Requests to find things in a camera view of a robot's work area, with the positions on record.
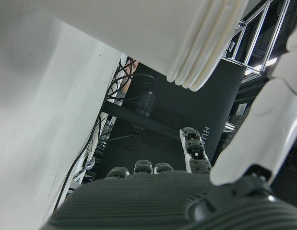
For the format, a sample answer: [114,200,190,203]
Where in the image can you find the bystander person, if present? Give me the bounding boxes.
[121,56,139,94]

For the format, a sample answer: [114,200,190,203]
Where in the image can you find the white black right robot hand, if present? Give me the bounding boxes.
[44,23,297,230]

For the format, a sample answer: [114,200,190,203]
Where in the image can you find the black computer monitor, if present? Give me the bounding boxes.
[97,61,247,183]

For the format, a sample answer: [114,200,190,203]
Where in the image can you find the white paper cup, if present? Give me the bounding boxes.
[30,0,249,92]

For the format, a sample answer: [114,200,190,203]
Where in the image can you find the black power adapter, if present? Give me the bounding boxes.
[136,91,156,118]

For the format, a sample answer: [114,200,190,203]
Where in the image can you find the black cable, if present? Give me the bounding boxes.
[53,141,96,211]

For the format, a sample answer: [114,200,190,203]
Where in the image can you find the aluminium truss frame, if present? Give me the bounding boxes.
[222,0,293,77]

